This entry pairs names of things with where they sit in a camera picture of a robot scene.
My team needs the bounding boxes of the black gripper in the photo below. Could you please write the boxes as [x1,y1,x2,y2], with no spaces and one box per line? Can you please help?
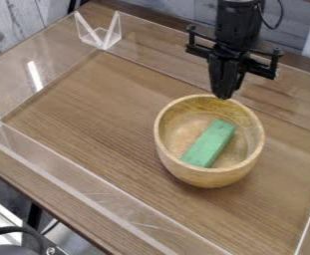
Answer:
[185,25,282,100]

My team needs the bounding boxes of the green rectangular block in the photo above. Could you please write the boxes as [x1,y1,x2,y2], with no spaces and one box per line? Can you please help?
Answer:
[179,120,235,168]

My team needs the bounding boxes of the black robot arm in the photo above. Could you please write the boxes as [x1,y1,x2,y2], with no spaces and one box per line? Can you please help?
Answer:
[185,0,284,100]

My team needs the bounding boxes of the wooden brown bowl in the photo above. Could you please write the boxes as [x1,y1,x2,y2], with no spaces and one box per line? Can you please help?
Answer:
[154,95,265,188]

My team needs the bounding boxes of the black table leg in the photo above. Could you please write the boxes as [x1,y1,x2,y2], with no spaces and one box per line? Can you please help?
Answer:
[27,203,43,229]

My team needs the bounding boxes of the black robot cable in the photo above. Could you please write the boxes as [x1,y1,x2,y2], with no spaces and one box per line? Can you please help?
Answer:
[256,0,285,30]

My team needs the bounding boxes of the clear acrylic corner bracket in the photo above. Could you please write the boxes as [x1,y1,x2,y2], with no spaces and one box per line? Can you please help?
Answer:
[74,11,122,51]

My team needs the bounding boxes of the clear acrylic barrier wall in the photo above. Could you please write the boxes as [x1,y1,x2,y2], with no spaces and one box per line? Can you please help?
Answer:
[0,5,310,255]

